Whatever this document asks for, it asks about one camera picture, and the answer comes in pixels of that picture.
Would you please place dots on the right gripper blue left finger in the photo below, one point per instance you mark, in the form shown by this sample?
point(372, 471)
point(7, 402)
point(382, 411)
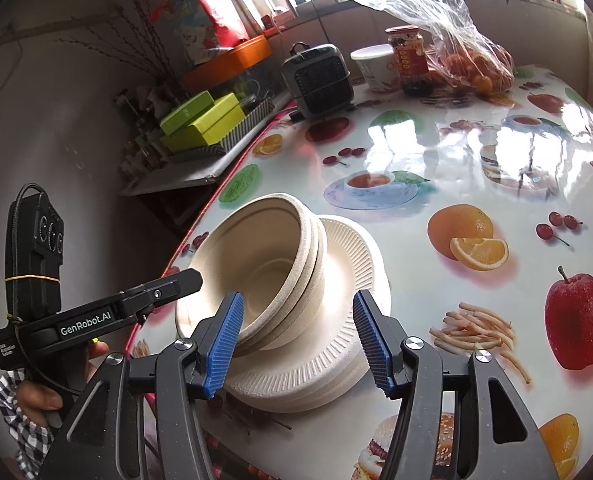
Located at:
point(219, 343)

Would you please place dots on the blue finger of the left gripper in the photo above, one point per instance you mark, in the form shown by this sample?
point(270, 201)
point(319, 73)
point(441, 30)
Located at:
point(140, 301)

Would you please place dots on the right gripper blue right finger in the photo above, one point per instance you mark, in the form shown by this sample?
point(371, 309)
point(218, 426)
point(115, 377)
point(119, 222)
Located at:
point(379, 340)

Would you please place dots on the white paper plate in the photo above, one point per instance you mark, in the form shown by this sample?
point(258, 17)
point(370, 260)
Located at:
point(328, 320)
point(354, 262)
point(297, 377)

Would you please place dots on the beige paper bowl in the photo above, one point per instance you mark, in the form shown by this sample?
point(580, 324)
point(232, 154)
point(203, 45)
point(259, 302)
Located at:
point(305, 310)
point(260, 250)
point(308, 271)

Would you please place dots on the checkered left sleeve forearm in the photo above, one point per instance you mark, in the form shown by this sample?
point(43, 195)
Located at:
point(33, 441)

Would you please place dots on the person's left hand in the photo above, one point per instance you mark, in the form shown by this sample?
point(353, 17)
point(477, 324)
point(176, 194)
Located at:
point(36, 400)

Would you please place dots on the plaid cloth under table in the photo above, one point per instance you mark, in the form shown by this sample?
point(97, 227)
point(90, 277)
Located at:
point(226, 464)

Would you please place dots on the fruit print tablecloth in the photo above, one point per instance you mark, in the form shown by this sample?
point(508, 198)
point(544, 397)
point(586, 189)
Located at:
point(483, 213)

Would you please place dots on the upper lime green box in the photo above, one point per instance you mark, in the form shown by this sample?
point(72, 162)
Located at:
point(187, 112)

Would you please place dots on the lime green box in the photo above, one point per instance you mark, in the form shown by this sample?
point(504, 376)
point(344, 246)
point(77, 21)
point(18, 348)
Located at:
point(187, 112)
point(209, 128)

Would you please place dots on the lower lime green box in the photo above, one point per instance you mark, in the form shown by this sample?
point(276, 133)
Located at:
point(209, 128)

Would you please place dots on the orange shelf box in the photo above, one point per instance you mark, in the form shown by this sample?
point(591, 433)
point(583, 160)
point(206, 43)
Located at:
point(227, 65)

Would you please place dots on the small grey desk heater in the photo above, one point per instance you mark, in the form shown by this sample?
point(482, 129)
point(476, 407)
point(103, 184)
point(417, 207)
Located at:
point(318, 79)

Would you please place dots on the red labelled sauce jar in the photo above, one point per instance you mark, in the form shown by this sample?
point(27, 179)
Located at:
point(410, 57)

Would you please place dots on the red gift bag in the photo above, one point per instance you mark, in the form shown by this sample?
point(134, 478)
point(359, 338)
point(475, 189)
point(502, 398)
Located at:
point(205, 28)

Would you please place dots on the plastic bag of oranges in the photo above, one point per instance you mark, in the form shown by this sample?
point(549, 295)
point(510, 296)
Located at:
point(459, 56)

